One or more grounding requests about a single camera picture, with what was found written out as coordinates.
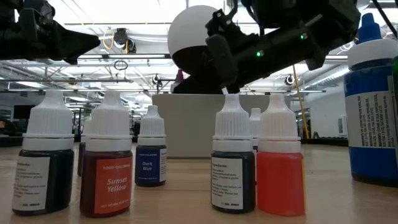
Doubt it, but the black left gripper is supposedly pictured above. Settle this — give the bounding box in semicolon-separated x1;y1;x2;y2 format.
0;0;101;65

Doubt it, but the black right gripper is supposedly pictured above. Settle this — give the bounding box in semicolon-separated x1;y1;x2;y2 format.
172;73;225;95

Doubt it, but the grey plastic tray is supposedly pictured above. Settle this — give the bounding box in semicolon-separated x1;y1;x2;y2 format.
152;93;292;159

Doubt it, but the small white-capped coloring bottle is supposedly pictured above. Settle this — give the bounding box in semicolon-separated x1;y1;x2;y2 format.
248;107;262;150

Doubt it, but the small dark blue coloring bottle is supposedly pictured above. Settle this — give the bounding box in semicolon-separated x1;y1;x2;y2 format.
134;105;168;188

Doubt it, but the small dark green coloring bottle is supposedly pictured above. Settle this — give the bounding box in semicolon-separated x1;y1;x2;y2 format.
210;93;257;214

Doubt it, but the small dark maroon coloring bottle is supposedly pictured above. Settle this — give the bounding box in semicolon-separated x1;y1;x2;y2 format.
76;116;91;177

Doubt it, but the small orange red coloring bottle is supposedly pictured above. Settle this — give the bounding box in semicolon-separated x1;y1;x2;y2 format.
256;93;307;217

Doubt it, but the small black food coloring bottle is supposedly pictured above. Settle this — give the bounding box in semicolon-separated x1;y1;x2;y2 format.
11;89;75;217

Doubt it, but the large blue food coloring bottle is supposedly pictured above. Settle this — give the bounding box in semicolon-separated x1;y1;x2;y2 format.
344;12;398;188

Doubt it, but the large green food coloring bottle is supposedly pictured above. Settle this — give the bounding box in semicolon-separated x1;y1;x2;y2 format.
392;55;398;94

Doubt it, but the small sunset yellow coloring bottle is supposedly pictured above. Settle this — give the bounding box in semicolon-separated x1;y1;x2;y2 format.
79;90;134;218

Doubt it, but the white globe table lamp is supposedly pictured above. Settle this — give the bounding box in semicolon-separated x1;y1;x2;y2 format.
167;4;218;77

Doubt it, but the hanging black cable loop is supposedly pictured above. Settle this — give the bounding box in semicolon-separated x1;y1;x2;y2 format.
113;59;129;71

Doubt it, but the black wall screen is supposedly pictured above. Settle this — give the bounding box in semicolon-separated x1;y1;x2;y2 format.
12;105;32;121

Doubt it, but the yellow hanging cable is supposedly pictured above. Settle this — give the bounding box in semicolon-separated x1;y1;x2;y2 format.
291;63;310;139

